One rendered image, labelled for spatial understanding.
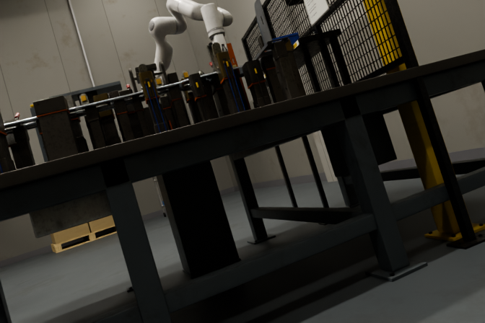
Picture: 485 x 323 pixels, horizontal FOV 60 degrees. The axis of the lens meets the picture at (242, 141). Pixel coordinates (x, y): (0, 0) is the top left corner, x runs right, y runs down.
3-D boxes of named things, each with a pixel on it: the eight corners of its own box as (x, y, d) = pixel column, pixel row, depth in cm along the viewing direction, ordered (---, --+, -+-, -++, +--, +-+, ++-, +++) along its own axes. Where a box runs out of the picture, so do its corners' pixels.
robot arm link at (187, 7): (201, 14, 235) (234, 29, 215) (177, 14, 226) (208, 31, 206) (203, -3, 231) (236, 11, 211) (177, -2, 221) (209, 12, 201)
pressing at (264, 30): (277, 58, 212) (258, -4, 214) (271, 65, 223) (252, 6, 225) (278, 58, 212) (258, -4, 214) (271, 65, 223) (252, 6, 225)
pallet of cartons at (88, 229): (126, 226, 894) (116, 191, 898) (128, 229, 792) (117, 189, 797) (54, 250, 846) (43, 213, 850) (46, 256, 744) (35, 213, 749)
